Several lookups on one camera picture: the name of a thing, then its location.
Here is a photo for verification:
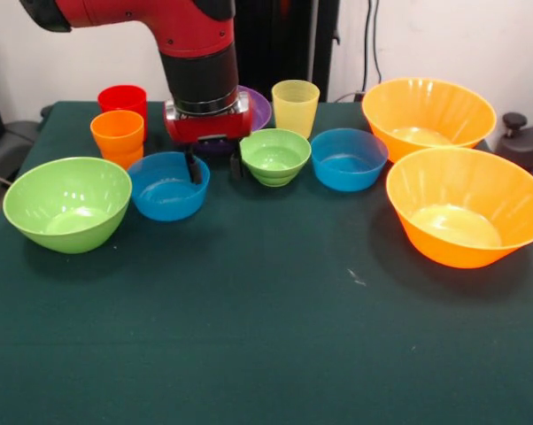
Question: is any dark green table cloth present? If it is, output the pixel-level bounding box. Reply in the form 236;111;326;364
0;100;533;425

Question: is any large orange bowl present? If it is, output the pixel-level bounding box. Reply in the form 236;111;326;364
361;77;498;164
385;147;533;270

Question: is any small green bowl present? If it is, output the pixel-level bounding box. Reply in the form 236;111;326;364
237;127;313;189

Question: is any black pedestal foot with knob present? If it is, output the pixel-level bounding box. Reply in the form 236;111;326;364
496;112;533;176

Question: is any large green bowl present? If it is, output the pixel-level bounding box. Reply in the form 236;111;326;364
2;156;134;255

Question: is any yellow cup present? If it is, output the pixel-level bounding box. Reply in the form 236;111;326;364
271;79;321;140

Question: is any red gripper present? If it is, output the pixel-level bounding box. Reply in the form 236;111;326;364
162;97;254;185

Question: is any blue bowl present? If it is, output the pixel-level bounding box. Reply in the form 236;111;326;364
127;151;211;222
310;127;390;193

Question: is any purple bowl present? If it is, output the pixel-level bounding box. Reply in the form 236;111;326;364
194;85;273;155

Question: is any orange cup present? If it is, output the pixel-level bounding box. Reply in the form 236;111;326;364
89;110;145;171

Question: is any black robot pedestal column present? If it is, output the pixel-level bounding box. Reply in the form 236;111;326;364
233;0;341;104

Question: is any black wall cable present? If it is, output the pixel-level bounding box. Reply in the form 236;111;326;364
366;0;382;85

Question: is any red cup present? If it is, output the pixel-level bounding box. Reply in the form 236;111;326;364
97;84;149;142

